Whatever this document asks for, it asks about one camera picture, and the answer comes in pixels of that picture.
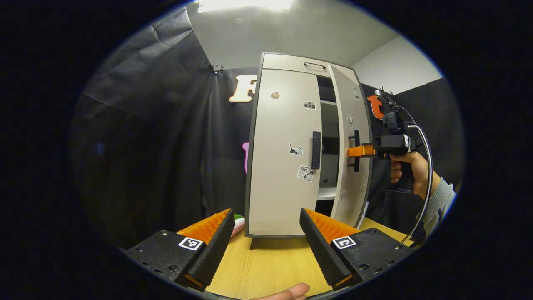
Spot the white cabinet drawer front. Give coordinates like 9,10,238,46
261,52,359,78

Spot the green and pink item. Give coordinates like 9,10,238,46
231,213,246,238

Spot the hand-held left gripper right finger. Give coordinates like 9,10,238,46
299,207,413,292

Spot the right gripper cable bundle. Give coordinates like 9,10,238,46
398,106,435,246

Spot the camera sticker shoe cabinet door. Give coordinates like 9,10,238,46
247,68,324,237

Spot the ceiling light panel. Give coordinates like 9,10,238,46
196,0,294,13

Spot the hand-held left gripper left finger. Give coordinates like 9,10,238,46
124,208,236,292

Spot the white double-door shoe cabinet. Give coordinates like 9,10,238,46
244,52,373,250

